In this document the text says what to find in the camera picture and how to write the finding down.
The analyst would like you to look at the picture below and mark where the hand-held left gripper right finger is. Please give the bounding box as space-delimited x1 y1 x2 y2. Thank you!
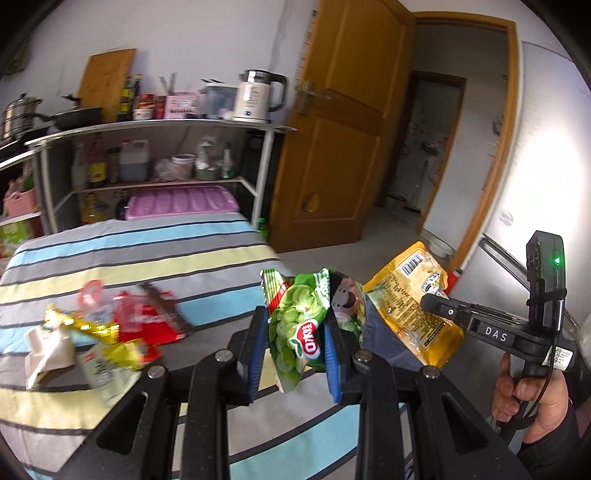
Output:
323 316 532 480

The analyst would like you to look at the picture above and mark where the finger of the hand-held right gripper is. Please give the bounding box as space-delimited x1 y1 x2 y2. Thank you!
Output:
420 294 472 325

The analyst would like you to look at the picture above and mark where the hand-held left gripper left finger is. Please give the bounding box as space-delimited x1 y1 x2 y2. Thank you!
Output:
55 305 273 480

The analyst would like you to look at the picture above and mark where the yellow snack packet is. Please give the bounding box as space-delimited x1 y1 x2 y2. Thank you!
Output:
363 241 465 369

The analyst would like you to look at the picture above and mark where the green snack packet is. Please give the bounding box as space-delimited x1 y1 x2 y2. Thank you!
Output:
259 268 370 394

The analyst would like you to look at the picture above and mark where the red snack packet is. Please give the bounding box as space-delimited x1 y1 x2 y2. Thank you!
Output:
113 290 190 358

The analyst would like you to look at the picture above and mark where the clear cup with red lid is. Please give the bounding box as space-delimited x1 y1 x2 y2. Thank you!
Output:
76 279 139 333

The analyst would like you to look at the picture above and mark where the person's right forearm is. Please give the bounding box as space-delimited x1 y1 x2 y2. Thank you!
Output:
517 401 589 480

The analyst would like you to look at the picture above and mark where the person's right hand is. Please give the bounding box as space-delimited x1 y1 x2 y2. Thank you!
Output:
491 353 573 444

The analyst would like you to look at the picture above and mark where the white bowl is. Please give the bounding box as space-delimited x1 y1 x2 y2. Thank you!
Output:
422 237 455 259

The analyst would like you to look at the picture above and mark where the dark brown wrapper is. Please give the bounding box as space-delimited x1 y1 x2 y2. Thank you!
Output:
140 282 198 335

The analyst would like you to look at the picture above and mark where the white washing machine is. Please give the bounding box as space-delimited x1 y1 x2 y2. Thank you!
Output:
406 152 439 213

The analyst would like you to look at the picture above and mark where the striped blanket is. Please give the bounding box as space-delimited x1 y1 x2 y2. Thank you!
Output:
0 213 411 480

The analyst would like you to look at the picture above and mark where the white and green packet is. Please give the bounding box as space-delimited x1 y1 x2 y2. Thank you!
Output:
76 339 162 408

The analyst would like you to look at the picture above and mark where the yellow foil wrapper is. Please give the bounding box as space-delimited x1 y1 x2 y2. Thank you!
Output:
44 304 122 344

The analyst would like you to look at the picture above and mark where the purple plastic box lid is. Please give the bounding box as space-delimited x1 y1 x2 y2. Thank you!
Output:
127 185 241 221

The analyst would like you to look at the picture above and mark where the wooden door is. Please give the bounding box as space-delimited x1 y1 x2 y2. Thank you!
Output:
269 0 416 254

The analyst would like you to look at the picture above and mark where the white plastic tub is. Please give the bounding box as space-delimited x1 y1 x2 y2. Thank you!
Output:
171 154 195 178

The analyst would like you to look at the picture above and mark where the white plastic bag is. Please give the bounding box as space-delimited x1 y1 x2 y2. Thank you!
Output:
196 136 222 169

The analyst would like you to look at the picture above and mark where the crumpled white paper packet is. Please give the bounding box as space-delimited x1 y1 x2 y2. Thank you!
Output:
24 323 75 392

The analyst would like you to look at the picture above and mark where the large yellow oil bottle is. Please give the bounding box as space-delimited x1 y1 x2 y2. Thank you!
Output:
81 193 116 224

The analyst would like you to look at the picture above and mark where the plastic jug of dark liquid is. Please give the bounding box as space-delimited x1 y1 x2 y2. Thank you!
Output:
119 140 151 182

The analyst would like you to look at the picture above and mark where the red cap oil bottle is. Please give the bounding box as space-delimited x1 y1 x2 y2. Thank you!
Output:
88 134 108 188

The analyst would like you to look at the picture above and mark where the white metal shelf unit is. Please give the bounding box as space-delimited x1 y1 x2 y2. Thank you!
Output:
25 119 298 234

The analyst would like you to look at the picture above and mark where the white electric kettle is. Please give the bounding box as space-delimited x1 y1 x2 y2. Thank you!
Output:
232 69 288 123

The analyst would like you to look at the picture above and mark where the clear plastic storage container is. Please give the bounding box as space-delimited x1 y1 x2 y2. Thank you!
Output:
202 83 238 120

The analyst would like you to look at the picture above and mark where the white plastic bottle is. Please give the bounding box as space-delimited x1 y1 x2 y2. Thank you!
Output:
71 141 89 190

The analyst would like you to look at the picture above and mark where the pink utensil box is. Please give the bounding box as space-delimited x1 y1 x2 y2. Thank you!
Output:
165 92 200 120

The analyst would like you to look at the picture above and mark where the green cardboard box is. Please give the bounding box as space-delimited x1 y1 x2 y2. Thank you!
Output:
0 222 33 257

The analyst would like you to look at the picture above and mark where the wooden shelf unit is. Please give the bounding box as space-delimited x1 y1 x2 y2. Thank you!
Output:
0 148 51 259

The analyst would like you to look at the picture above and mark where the pink plastic basket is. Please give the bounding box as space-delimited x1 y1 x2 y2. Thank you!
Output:
4 187 38 217

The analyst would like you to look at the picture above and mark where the yellow label sauce bottle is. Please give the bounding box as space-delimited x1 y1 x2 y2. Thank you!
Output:
117 76 133 121

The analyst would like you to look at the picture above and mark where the black frying pan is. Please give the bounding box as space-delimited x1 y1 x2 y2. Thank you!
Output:
34 107 103 130

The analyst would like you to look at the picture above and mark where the wooden cutting board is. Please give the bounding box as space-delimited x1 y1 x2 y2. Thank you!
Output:
76 48 138 123

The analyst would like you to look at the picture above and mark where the black cooktop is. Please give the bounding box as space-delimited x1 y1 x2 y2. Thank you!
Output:
0 134 47 160

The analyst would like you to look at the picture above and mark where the steel steamer pot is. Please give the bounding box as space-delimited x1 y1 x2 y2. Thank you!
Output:
1 93 43 140

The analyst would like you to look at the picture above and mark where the wooden door frame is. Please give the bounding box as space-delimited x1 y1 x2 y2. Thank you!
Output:
413 11 525 273

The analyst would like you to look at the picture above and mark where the brass door handle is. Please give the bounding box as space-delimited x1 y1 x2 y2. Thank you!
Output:
295 80 332 116

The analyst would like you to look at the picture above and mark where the colourful wall chart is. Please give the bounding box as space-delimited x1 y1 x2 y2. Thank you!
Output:
297 7 320 86

